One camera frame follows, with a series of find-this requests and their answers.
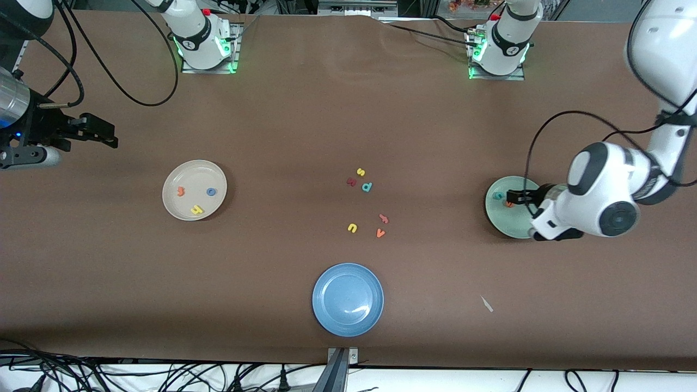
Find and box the green round plate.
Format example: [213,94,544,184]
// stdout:
[485,176,545,240]

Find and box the brown paper table cover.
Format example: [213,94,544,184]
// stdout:
[0,10,697,372]

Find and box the long black right arm cable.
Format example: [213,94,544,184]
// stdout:
[54,0,180,107]

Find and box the black floor cable loop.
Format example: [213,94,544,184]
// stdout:
[564,369,588,392]

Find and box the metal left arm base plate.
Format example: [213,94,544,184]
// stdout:
[468,27,526,81]

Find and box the grey metal box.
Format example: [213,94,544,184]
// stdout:
[319,0,398,17]

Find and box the black base power cable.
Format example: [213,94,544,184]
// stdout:
[376,16,480,52]

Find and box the beige round plate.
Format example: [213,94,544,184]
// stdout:
[162,160,228,222]

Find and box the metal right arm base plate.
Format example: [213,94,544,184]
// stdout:
[181,22,240,75]

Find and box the short black right arm cable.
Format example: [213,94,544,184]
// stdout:
[0,8,85,108]

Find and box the blue round plate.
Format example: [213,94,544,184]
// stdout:
[312,263,384,338]

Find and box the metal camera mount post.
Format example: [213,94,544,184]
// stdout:
[326,347,359,392]

